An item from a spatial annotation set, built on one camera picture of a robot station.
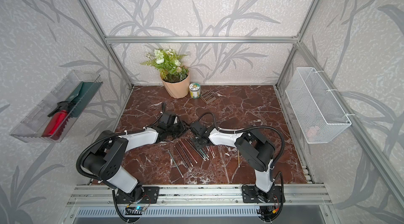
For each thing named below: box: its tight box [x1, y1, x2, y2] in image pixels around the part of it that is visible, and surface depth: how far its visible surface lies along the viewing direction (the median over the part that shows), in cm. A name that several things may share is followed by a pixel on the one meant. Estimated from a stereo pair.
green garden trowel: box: [65, 80, 104, 118], surface depth 72 cm
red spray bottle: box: [41, 100, 72, 141], surface depth 60 cm
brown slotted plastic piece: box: [200, 90, 217, 105], surface depth 114 cm
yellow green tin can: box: [188, 82, 201, 99], surface depth 111 cm
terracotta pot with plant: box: [139, 48, 190, 99], surface depth 101 cm
